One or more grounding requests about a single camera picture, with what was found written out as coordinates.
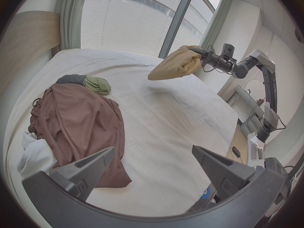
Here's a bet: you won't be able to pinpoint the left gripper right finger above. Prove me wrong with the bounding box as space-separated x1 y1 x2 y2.
191 145 256 201

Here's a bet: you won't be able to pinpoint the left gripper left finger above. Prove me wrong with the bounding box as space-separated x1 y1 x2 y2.
49 147 116 202

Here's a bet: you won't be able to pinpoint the tan shorts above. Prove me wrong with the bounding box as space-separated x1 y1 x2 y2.
147 45 207 81

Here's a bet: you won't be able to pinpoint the bed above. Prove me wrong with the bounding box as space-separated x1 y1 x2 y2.
0 11 238 217

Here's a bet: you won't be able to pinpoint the white garment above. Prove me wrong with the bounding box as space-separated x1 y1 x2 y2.
17 131 60 178

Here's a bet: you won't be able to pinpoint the brown garment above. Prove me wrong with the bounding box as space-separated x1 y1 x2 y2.
28 83 132 189

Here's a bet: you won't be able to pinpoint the window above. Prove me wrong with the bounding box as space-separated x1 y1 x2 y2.
81 0 224 59

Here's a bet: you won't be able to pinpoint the green garment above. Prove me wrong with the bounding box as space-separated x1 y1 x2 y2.
84 76 111 96

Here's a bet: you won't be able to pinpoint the black garment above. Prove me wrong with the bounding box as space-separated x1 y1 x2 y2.
55 74 87 86

